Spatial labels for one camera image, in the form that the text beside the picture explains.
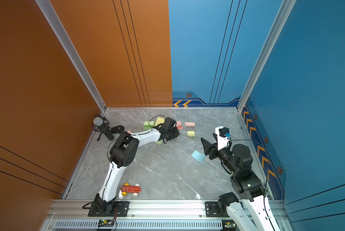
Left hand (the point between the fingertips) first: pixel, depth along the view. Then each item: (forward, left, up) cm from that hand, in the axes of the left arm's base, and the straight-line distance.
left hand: (180, 131), depth 103 cm
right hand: (-23, -12, +29) cm, 39 cm away
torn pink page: (+9, -7, -3) cm, 12 cm away
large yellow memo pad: (+9, +16, +1) cm, 18 cm away
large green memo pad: (-10, +14, +1) cm, 17 cm away
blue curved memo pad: (-18, -12, -3) cm, 21 cm away
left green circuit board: (-54, +37, -3) cm, 66 cm away
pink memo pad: (0, +38, -2) cm, 38 cm away
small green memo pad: (+6, +25, -2) cm, 26 cm away
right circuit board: (-54, -24, -4) cm, 60 cm away
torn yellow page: (0, -8, -3) cm, 8 cm away
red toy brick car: (-39, +29, -1) cm, 49 cm away
